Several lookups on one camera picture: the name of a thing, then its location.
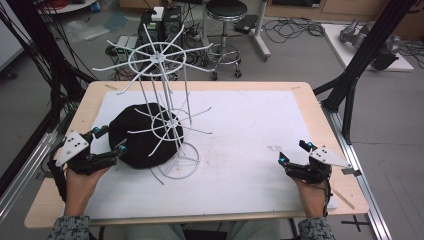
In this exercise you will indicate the person's right hand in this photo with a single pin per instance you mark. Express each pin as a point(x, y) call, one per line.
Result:
point(311, 197)

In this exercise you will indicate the black frame post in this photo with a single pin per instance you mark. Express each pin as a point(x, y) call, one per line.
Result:
point(40, 50)
point(363, 63)

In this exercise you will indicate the aluminium rail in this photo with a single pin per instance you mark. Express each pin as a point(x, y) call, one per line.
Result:
point(360, 180)
point(23, 170)

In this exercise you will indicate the black computer tower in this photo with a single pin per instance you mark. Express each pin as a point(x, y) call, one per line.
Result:
point(166, 26)

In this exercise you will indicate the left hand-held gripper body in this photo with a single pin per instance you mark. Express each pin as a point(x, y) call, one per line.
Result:
point(77, 154)

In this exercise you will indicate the person's left hand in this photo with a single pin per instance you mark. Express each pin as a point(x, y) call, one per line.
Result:
point(82, 186)

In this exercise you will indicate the grey power supply box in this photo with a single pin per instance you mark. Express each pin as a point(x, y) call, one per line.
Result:
point(124, 46)

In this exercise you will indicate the black hat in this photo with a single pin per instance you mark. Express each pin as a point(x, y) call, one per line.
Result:
point(140, 137)

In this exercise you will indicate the black round stool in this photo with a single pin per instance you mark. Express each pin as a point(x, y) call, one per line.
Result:
point(226, 20)

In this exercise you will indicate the white floor board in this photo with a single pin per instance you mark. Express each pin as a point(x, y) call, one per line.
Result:
point(353, 50)

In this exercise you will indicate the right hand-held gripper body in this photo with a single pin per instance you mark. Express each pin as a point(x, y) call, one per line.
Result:
point(316, 165)

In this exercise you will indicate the grey robot parts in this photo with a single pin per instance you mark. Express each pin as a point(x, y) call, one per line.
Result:
point(376, 40)

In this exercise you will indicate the white table leg stand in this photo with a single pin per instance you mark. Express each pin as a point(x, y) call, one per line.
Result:
point(262, 30)

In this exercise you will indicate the white foam mat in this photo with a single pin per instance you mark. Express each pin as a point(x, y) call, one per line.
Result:
point(233, 160)

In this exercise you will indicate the person's legs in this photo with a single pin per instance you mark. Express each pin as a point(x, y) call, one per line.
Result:
point(200, 232)

